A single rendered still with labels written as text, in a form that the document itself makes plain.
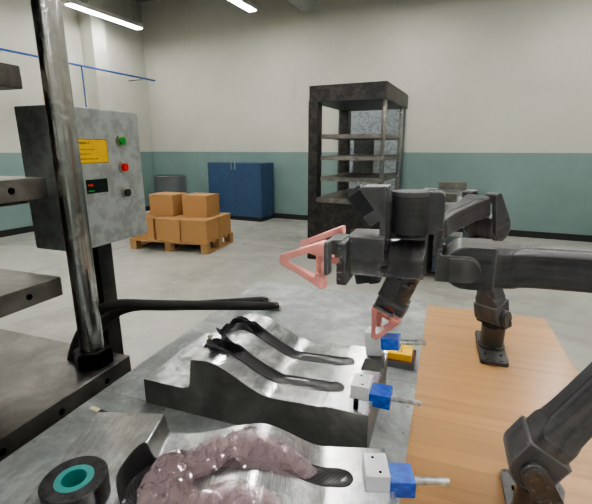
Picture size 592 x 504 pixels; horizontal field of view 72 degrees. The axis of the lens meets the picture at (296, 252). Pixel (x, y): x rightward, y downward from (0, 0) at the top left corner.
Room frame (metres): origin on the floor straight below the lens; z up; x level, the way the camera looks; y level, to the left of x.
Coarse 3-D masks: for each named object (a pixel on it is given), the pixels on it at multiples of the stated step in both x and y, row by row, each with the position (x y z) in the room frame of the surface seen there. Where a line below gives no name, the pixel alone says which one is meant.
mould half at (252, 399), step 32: (256, 320) 0.96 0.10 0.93; (192, 352) 0.93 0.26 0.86; (224, 352) 0.79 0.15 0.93; (256, 352) 0.83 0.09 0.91; (320, 352) 0.88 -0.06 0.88; (352, 352) 0.87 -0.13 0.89; (384, 352) 0.87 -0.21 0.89; (160, 384) 0.79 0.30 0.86; (192, 384) 0.77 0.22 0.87; (224, 384) 0.74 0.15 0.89; (256, 384) 0.73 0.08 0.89; (224, 416) 0.74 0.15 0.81; (256, 416) 0.72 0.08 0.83; (288, 416) 0.69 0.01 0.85; (320, 416) 0.67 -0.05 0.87; (352, 416) 0.65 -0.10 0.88
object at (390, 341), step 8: (368, 328) 0.89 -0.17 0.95; (376, 328) 0.88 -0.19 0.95; (368, 336) 0.85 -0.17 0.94; (384, 336) 0.86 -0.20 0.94; (392, 336) 0.85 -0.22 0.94; (400, 336) 0.86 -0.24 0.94; (368, 344) 0.85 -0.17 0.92; (376, 344) 0.84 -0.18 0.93; (384, 344) 0.84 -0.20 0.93; (392, 344) 0.83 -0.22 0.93; (400, 344) 0.84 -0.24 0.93; (408, 344) 0.84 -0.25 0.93; (416, 344) 0.83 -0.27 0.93; (424, 344) 0.82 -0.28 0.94; (368, 352) 0.85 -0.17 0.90; (376, 352) 0.84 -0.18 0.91
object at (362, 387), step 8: (360, 376) 0.72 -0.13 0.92; (368, 376) 0.72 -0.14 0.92; (352, 384) 0.70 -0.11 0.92; (360, 384) 0.70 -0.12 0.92; (368, 384) 0.70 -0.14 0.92; (376, 384) 0.72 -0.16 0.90; (384, 384) 0.72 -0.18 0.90; (352, 392) 0.69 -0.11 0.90; (360, 392) 0.69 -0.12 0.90; (368, 392) 0.68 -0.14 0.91; (376, 392) 0.69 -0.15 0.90; (384, 392) 0.69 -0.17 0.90; (392, 392) 0.71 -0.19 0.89; (368, 400) 0.68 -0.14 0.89; (376, 400) 0.68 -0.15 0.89; (384, 400) 0.68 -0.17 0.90; (392, 400) 0.69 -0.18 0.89; (400, 400) 0.68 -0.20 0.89; (408, 400) 0.68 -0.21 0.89; (416, 400) 0.68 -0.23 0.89; (384, 408) 0.68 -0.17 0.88
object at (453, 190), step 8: (440, 184) 5.55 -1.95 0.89; (448, 184) 5.52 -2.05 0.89; (456, 184) 5.48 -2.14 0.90; (464, 184) 5.44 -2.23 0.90; (448, 192) 4.52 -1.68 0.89; (456, 192) 4.52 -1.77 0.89; (448, 200) 4.39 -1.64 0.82; (456, 200) 4.38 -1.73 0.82; (464, 232) 4.09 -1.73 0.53; (448, 240) 5.59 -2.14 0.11; (432, 256) 4.71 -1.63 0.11; (432, 264) 4.36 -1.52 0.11
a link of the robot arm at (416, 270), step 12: (396, 240) 0.57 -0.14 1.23; (408, 240) 0.57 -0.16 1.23; (420, 240) 0.57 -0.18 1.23; (432, 240) 0.56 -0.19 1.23; (396, 252) 0.55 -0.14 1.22; (408, 252) 0.55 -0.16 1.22; (420, 252) 0.54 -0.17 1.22; (432, 252) 0.56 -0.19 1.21; (396, 264) 0.55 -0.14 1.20; (408, 264) 0.54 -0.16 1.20; (420, 264) 0.54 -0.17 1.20; (396, 276) 0.56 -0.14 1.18; (408, 276) 0.55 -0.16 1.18; (420, 276) 0.54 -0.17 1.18
